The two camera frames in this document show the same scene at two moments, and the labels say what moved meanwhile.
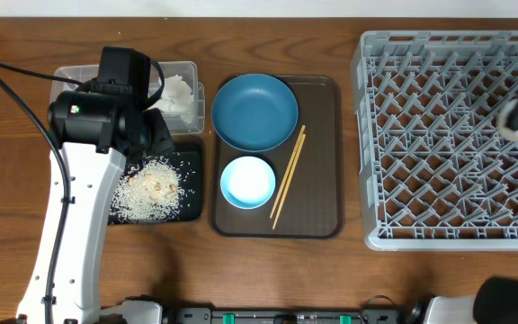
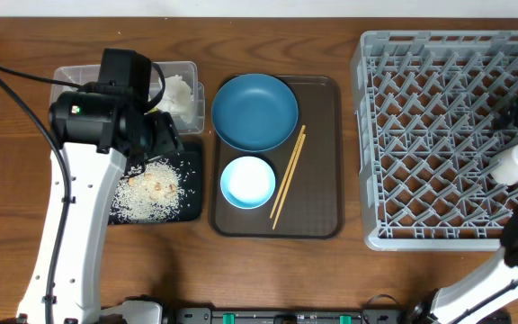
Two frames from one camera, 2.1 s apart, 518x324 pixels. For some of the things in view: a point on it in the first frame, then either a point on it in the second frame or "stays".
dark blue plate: [254, 112] stays
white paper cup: [511, 132] → [513, 164]
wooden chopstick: [296, 152] stays
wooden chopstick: [291, 173] stays
